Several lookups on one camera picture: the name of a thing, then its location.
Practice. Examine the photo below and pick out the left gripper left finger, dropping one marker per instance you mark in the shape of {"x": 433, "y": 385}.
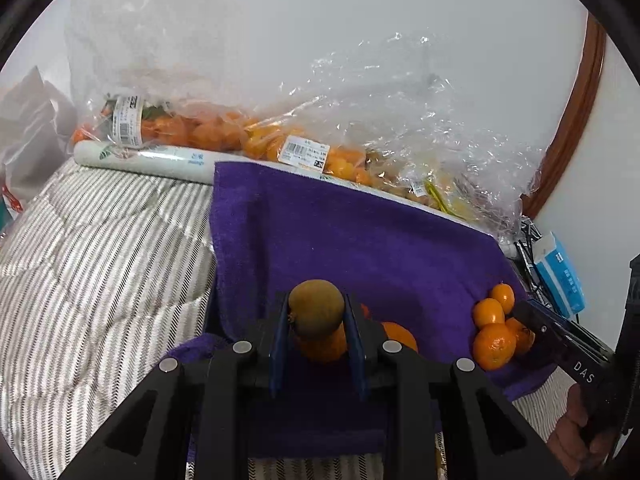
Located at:
{"x": 186, "y": 417}

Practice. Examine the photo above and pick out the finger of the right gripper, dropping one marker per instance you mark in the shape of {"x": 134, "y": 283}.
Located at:
{"x": 559, "y": 333}

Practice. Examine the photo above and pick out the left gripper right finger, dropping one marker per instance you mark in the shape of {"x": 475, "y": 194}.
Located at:
{"x": 440, "y": 420}

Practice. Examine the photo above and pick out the orange with green stem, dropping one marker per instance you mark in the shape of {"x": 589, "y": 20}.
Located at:
{"x": 524, "y": 337}

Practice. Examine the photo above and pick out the large orange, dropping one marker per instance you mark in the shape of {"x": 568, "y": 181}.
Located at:
{"x": 493, "y": 347}
{"x": 324, "y": 349}

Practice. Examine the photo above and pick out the small oval orange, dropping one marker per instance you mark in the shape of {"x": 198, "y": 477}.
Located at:
{"x": 504, "y": 294}

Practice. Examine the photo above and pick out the green kiwi front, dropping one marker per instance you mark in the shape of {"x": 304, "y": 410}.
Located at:
{"x": 315, "y": 308}

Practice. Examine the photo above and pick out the small red fruit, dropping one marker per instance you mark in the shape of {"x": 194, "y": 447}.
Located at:
{"x": 365, "y": 311}

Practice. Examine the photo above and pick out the person's right hand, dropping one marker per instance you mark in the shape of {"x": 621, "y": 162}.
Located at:
{"x": 566, "y": 444}

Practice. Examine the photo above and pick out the blue tissue box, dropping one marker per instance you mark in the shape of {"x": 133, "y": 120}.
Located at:
{"x": 559, "y": 275}

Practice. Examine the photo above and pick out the purple towel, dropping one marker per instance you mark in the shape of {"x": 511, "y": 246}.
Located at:
{"x": 272, "y": 230}

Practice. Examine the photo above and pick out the white rolled paper tube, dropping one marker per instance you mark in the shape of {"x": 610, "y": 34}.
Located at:
{"x": 193, "y": 165}

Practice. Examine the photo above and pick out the red paper shopping bag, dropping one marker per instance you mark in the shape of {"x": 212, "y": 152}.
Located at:
{"x": 11, "y": 207}

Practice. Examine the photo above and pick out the white plastic bag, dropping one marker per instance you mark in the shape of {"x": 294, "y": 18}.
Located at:
{"x": 37, "y": 121}

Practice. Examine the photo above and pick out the clear plastic fruit bags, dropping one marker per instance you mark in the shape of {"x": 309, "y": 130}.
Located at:
{"x": 383, "y": 114}

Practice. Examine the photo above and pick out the brown wooden frame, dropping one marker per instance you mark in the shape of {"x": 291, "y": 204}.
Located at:
{"x": 574, "y": 120}

